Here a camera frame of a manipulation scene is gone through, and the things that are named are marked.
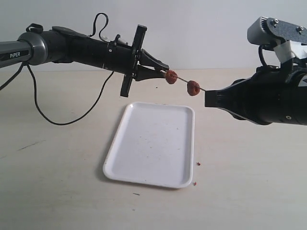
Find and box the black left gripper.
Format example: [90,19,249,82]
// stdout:
[103,25,169,97]

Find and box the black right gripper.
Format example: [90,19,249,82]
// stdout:
[204,66,307,125]

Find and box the thin metal skewer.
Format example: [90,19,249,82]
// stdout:
[164,70,206,96]

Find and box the red meatball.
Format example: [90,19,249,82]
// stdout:
[165,70,177,84]
[187,80,200,96]

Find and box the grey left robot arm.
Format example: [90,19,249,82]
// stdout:
[0,24,169,97]

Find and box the white rectangular plastic tray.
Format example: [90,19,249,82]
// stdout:
[102,102,195,189]

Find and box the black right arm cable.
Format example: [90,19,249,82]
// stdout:
[258,44,272,69]

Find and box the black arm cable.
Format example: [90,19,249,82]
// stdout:
[258,44,272,69]
[0,13,115,126]

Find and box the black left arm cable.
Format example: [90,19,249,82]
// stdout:
[0,13,115,126]

